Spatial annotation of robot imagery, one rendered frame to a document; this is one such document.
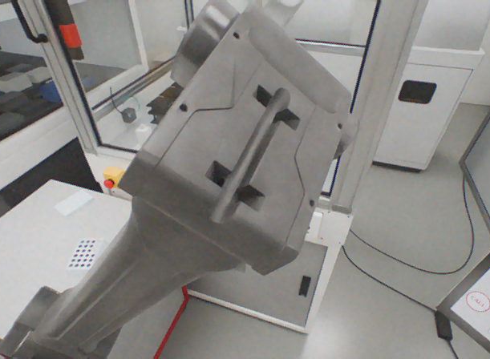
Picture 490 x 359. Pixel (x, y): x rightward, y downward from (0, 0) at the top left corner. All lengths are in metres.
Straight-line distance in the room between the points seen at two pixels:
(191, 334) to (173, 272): 1.61
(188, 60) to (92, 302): 0.18
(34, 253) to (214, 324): 0.95
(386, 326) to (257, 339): 0.70
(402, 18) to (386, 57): 0.07
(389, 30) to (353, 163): 0.32
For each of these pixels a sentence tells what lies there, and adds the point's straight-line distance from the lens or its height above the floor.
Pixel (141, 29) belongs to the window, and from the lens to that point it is 0.92.
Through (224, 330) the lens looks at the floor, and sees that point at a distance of 1.76.
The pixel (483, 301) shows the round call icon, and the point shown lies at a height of 1.02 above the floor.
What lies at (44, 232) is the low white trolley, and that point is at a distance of 1.34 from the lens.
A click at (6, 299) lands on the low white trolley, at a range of 1.21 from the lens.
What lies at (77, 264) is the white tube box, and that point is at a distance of 1.13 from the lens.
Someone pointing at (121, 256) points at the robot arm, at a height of 1.48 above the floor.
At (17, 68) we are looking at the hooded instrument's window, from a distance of 1.58.
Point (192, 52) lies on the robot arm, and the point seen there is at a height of 1.57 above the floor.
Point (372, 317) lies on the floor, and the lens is 1.91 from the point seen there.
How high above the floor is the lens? 1.62
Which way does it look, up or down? 41 degrees down
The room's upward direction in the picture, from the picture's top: straight up
